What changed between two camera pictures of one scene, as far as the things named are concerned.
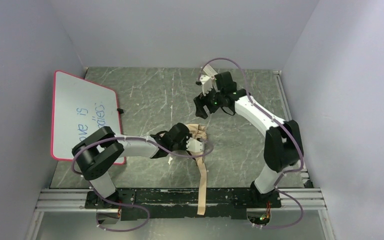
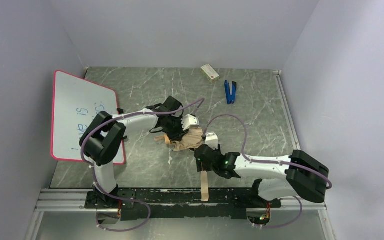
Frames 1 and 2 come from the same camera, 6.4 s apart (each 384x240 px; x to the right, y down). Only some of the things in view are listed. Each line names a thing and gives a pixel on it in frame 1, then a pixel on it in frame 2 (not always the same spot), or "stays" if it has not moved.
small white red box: [209, 70] stays
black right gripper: [204, 103] → [204, 157]
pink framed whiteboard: [79, 106] stays
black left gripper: [185, 141] → [175, 130]
